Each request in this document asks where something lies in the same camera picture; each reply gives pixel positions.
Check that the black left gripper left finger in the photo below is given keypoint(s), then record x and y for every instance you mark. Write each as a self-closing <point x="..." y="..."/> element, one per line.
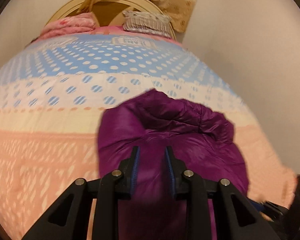
<point x="68" y="216"/>

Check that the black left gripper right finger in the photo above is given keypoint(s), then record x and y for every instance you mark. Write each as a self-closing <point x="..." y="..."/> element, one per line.
<point x="214" y="208"/>

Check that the purple down jacket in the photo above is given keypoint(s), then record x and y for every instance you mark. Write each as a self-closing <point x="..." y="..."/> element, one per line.
<point x="201" y="138"/>

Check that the polka dot bedspread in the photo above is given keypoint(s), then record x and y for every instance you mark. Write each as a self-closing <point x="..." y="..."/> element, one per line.
<point x="53" y="93"/>

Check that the pink folded blanket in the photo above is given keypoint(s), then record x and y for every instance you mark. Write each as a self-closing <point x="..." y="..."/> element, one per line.
<point x="82" y="23"/>

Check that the striped grey pillow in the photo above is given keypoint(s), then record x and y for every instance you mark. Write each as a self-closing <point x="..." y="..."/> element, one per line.
<point x="147" y="23"/>

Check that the cream round headboard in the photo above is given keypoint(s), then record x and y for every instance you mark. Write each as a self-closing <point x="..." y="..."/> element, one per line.
<point x="107" y="12"/>

